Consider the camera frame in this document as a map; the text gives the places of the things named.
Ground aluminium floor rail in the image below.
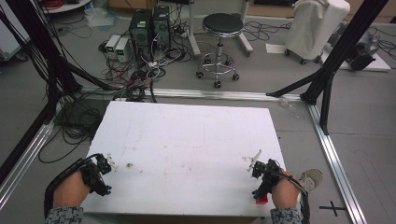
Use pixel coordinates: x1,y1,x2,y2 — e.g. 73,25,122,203
0,119,56,210
78,87,304,103
305,104,369,224

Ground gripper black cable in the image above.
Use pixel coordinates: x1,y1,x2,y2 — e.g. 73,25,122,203
43,153,102,219
272,170,312,224

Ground white sheet on floor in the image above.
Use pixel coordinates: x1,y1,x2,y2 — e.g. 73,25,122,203
265,42,288,55

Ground person's left hand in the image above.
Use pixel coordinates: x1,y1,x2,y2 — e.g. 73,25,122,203
52,170,93,209

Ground round white table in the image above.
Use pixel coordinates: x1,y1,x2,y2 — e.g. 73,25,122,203
39,0,92,15

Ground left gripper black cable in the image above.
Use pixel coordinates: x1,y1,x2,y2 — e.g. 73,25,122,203
43,153,102,219

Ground person's right hand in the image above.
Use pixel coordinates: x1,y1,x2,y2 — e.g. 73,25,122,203
271,169,303,210

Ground clear plastic bag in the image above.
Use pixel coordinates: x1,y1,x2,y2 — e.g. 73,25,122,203
83,7,120,30

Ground white desk leg frame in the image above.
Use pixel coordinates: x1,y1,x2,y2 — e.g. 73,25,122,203
186,0,255,58

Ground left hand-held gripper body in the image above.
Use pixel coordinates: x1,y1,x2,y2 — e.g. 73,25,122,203
81,152,112,197

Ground white covered wheeled cart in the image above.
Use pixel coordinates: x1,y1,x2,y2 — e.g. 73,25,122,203
284,0,351,65

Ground loose black floor cables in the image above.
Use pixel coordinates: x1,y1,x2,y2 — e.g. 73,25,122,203
242,20,293,43

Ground tangle of computer cables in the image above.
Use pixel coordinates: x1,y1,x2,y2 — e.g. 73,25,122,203
97,18,195,104

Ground person's grey shoe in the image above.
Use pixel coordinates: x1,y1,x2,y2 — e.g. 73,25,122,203
299,168,324,192

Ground white panel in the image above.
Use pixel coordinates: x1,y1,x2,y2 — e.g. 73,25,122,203
0,17,31,62

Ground black round swivel stool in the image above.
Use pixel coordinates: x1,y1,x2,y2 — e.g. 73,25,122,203
195,12,246,90

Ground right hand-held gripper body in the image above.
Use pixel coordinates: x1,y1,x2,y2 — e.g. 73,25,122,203
251,158,281,205

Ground black device on white board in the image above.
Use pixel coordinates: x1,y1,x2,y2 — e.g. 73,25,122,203
320,29,392,73

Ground white power supply unit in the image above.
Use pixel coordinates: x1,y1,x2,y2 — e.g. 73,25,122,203
105,34,121,59
114,36,132,63

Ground black computer tower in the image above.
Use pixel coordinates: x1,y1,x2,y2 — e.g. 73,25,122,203
151,5,172,51
128,8,154,61

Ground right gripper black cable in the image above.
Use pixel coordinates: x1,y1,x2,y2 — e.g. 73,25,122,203
272,170,312,224

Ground tangle of black floor cables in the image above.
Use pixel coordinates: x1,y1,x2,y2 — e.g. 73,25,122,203
37,98,106,164

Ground black metal frame post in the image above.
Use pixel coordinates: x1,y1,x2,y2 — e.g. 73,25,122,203
265,0,390,136
0,0,118,185

